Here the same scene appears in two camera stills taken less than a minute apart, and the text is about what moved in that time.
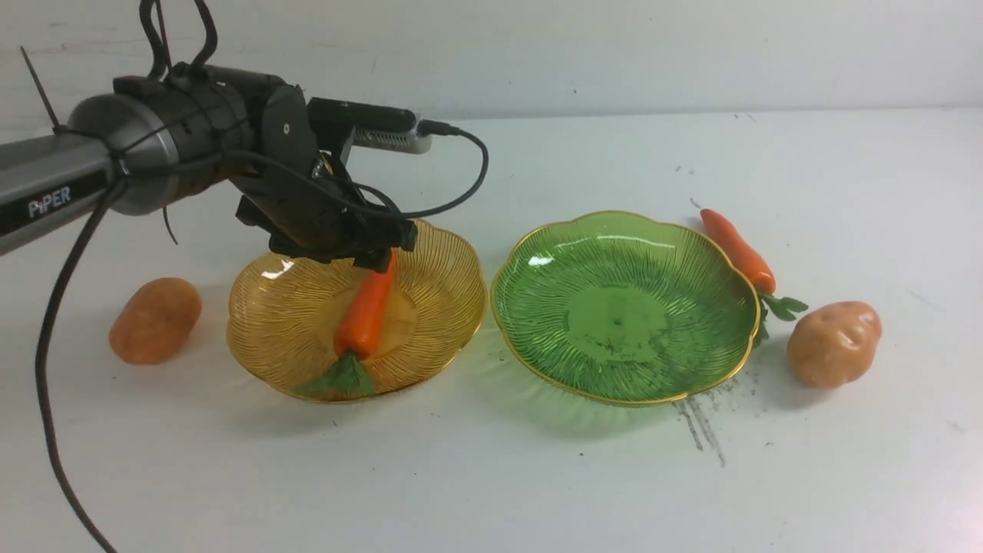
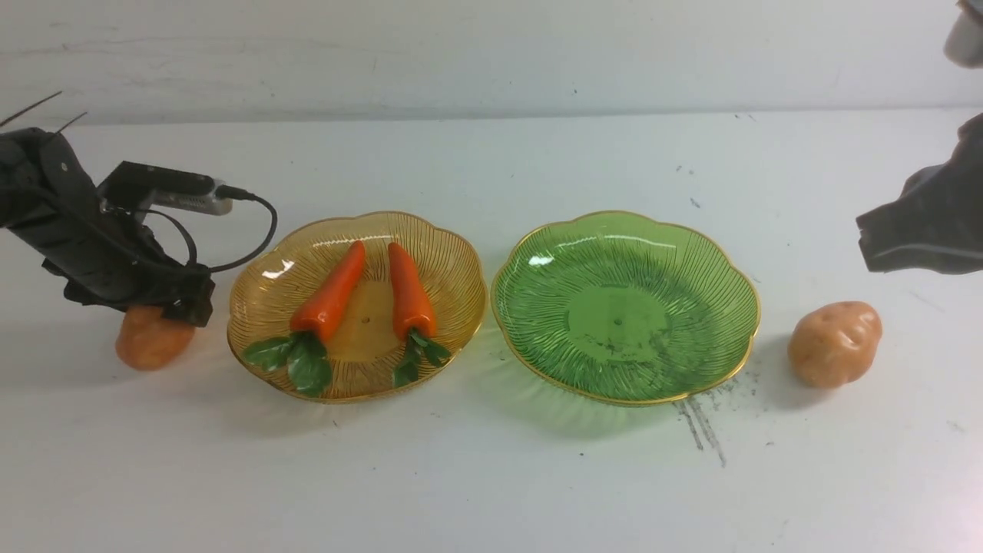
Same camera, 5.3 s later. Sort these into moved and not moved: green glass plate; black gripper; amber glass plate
Moved: black gripper
Not moved: amber glass plate; green glass plate
